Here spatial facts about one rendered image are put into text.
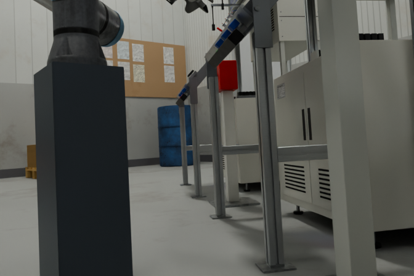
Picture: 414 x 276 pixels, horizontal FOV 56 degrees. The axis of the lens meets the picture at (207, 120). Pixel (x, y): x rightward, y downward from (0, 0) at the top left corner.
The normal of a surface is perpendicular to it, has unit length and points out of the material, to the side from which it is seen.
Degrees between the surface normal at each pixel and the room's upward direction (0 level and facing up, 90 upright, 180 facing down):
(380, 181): 90
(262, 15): 90
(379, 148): 90
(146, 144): 90
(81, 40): 72
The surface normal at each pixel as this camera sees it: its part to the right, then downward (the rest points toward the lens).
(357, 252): 0.22, -0.07
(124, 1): 0.59, -0.07
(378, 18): -0.80, 0.01
